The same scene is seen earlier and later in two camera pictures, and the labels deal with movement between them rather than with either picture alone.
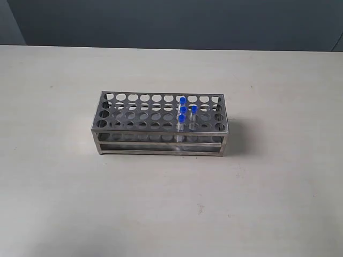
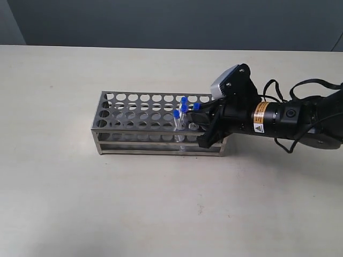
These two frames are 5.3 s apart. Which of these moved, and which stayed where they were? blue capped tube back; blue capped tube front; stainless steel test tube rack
Moved: blue capped tube front
Stayed: stainless steel test tube rack; blue capped tube back
